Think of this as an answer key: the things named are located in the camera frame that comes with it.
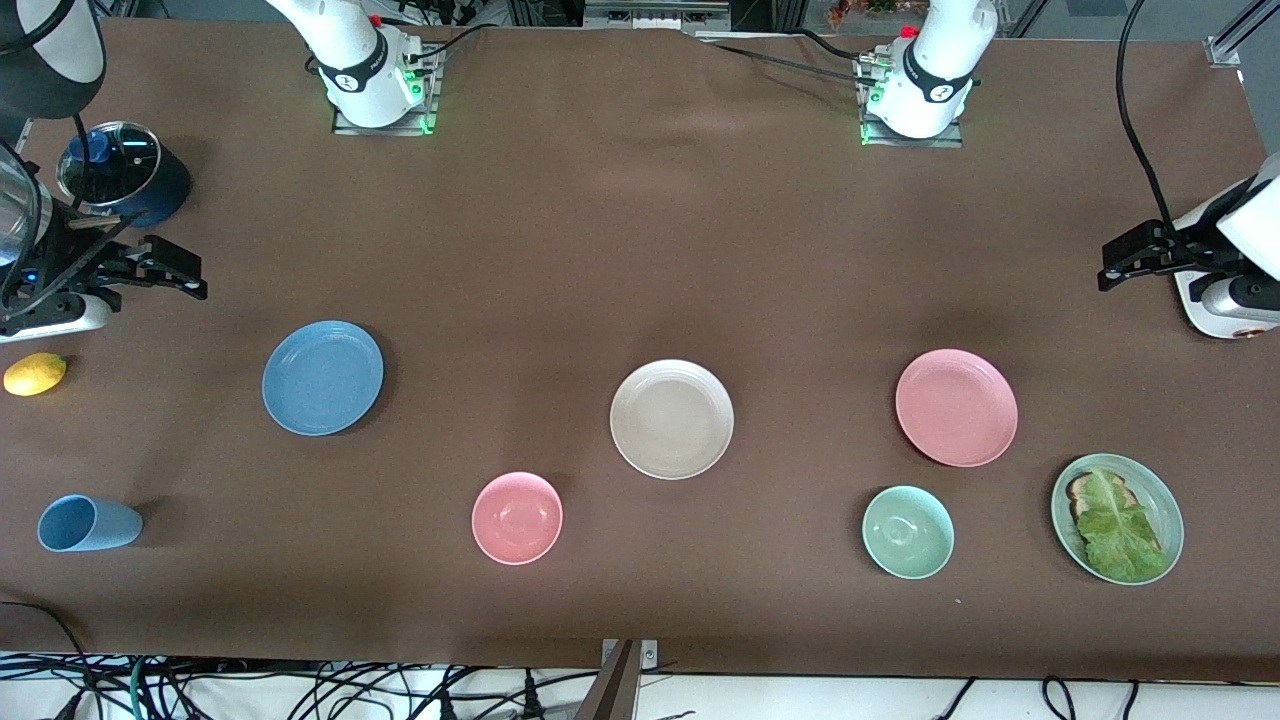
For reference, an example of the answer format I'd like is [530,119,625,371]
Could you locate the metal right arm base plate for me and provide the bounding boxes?
[332,45,442,137]

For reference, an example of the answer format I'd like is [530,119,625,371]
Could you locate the brown table cloth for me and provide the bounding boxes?
[0,18,1280,683]

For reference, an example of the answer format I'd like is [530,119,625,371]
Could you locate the blue plate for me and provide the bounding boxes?
[262,320,385,437]

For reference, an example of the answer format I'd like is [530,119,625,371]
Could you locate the small pink bowl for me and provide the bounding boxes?
[471,471,564,566]

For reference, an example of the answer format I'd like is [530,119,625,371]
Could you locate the small green bowl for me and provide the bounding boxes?
[862,485,955,580]

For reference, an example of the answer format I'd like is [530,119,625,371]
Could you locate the green plate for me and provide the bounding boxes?
[1050,453,1185,586]

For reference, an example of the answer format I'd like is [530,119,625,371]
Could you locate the dark wedge-shaped beam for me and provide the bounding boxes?
[575,640,641,720]

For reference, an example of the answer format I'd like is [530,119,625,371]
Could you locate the beige plate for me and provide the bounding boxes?
[609,359,735,481]

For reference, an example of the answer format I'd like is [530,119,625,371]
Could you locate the toast slice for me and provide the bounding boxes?
[1066,470,1136,521]

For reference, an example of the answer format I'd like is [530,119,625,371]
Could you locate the pink plate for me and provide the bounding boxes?
[895,348,1019,469]

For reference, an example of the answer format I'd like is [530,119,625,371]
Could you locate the black cable to left base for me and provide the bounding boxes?
[700,40,873,87]

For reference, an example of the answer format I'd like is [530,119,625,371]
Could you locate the aluminium frame bar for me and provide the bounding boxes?
[583,0,733,33]

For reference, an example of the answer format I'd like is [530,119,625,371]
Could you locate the blue cup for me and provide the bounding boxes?
[37,494,144,553]

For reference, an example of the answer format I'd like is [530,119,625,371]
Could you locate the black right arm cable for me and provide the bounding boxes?
[70,112,93,209]

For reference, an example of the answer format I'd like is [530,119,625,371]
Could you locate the yellow lemon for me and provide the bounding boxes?
[3,352,69,398]

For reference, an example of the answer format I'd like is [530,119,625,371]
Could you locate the black cable to right base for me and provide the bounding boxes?
[408,24,501,63]

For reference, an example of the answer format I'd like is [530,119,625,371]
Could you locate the dark blue pot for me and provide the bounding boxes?
[55,120,191,229]

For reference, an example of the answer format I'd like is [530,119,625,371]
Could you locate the black cable to base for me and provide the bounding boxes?
[408,24,501,63]
[700,40,873,87]

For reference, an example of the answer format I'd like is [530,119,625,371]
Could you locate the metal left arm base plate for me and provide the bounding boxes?
[858,50,966,149]

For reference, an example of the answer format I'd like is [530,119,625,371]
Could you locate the green lettuce leaf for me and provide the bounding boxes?
[1075,468,1169,582]

